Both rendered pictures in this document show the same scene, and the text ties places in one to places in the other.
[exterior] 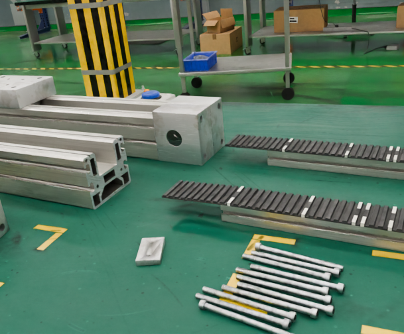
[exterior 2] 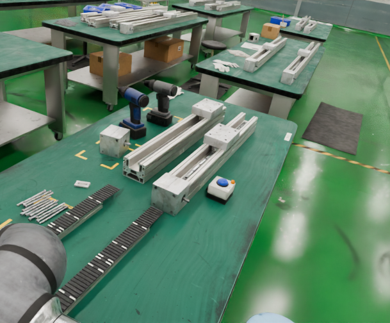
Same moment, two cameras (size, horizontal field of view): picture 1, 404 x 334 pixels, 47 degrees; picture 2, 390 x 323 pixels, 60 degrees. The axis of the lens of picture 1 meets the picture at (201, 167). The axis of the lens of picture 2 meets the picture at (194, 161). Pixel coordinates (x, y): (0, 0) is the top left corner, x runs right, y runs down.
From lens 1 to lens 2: 1.29 m
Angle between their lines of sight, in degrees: 72
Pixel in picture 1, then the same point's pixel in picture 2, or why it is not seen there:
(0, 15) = not seen: outside the picture
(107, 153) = (141, 166)
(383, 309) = not seen: hidden behind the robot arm
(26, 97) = (208, 141)
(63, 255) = (93, 168)
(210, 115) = (164, 193)
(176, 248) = (81, 190)
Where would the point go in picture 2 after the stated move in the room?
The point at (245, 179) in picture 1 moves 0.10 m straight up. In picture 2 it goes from (127, 216) to (129, 191)
